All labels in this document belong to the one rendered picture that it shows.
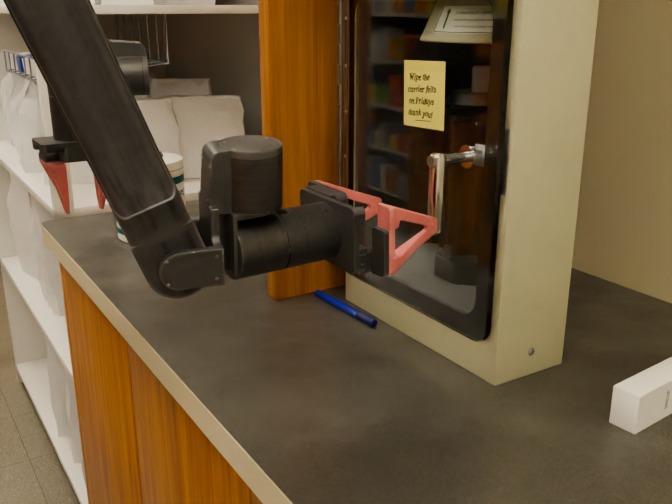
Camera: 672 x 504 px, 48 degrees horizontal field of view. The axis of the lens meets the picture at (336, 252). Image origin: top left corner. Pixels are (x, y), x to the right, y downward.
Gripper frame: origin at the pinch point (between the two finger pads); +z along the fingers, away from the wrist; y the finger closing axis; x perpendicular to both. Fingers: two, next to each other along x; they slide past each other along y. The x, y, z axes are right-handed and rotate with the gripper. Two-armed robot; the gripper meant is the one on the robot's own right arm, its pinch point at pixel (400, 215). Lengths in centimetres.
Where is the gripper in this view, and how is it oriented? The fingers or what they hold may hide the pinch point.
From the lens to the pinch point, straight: 78.7
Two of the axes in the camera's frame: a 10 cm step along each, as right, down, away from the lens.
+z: 8.5, -1.9, 4.9
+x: 0.2, 9.5, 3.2
